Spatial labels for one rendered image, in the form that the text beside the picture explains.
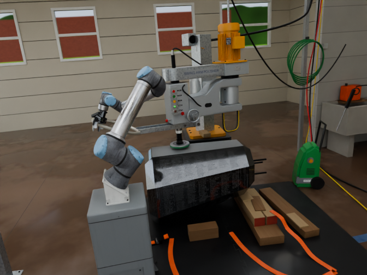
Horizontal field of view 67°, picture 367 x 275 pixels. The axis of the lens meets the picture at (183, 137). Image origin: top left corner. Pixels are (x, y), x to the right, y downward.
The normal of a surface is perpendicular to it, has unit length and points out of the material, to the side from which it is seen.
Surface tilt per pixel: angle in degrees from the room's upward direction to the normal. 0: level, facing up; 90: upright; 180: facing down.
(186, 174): 45
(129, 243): 90
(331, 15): 90
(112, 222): 90
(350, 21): 90
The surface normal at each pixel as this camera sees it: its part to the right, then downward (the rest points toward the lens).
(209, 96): 0.38, 0.24
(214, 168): 0.07, -0.49
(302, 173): -0.15, 0.29
